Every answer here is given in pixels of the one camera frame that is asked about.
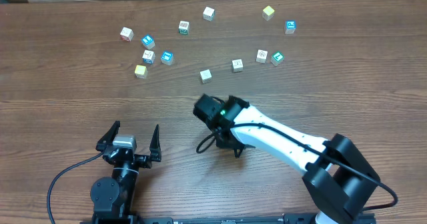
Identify yellow-top wooden block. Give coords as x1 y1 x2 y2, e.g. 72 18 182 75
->
134 65 147 79
262 5 275 21

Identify red U wooden block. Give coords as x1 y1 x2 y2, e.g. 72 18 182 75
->
120 27 134 42

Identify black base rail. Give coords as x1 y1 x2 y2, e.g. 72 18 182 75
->
79 211 377 224

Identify blue-top wooden block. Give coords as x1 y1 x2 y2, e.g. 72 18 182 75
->
161 51 173 65
141 35 155 50
284 21 296 35

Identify blue I wooden block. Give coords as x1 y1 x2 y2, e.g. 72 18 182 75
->
142 50 155 64

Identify green B wooden block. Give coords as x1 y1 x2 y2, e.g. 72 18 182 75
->
178 21 189 35

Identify blue-top wooden block lower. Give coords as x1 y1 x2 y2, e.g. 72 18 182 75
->
161 51 173 65

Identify yellow-top wooden block far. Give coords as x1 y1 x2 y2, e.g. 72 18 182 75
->
262 5 275 21

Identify plain-top wooden block far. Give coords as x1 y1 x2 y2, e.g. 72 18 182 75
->
203 7 216 21

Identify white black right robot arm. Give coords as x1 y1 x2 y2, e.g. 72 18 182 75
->
193 95 380 223

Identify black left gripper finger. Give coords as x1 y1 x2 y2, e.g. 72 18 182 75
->
95 121 120 151
149 125 162 162

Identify blue-top wooden block right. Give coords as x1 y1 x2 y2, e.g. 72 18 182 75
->
284 21 296 35

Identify green R wooden block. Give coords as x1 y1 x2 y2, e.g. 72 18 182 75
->
232 59 244 73

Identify blue-top wooden block upper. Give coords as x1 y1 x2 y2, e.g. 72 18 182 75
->
141 35 155 50

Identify yellow-sided plain-top wooden block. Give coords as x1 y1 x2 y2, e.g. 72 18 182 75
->
200 69 212 84

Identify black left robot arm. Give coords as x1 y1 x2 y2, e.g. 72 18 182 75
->
90 121 161 223

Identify green-top wooden block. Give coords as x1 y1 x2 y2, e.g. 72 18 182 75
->
270 51 285 67

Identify yellow-top wooden block left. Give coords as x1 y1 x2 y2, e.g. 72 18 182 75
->
134 65 147 79

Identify blue-sided plain-top wooden block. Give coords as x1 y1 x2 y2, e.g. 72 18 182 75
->
256 49 268 63

